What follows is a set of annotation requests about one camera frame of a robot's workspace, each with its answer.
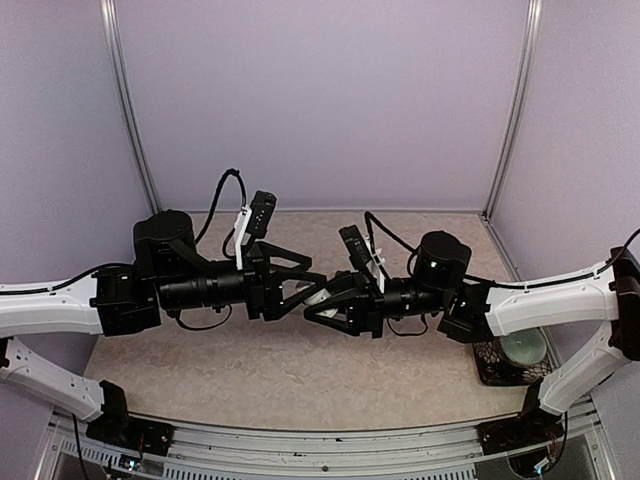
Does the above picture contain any pale green bowl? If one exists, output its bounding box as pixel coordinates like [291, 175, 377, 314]
[499, 329, 547, 366]

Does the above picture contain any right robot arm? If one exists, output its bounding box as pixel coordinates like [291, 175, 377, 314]
[297, 227, 639, 444]

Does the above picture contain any right aluminium frame post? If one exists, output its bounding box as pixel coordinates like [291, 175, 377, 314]
[482, 0, 544, 223]

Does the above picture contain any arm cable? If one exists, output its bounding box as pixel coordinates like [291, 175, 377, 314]
[363, 210, 640, 336]
[0, 168, 249, 331]

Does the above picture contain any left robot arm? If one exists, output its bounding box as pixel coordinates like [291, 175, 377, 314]
[1, 210, 326, 445]

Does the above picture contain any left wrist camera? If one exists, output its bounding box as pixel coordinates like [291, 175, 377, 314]
[233, 190, 277, 270]

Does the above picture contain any front aluminium rail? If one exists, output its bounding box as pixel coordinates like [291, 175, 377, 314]
[35, 402, 617, 479]

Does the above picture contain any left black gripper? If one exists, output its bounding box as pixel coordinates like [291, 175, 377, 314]
[157, 242, 327, 322]

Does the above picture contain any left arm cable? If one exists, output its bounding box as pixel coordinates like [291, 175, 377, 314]
[0, 168, 249, 331]

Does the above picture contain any aluminium frame post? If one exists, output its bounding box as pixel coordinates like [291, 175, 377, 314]
[100, 0, 162, 214]
[482, 0, 544, 223]

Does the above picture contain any left aluminium frame post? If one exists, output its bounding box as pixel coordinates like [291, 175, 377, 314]
[100, 0, 162, 214]

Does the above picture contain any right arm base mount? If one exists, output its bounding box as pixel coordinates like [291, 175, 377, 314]
[476, 408, 565, 455]

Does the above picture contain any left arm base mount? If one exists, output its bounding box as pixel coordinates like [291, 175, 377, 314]
[86, 415, 175, 457]

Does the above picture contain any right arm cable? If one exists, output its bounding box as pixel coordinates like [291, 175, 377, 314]
[363, 210, 640, 336]

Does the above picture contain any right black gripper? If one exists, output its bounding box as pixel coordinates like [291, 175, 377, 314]
[304, 269, 450, 339]

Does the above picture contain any black floral square plate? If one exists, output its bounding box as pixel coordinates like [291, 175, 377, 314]
[473, 339, 553, 387]

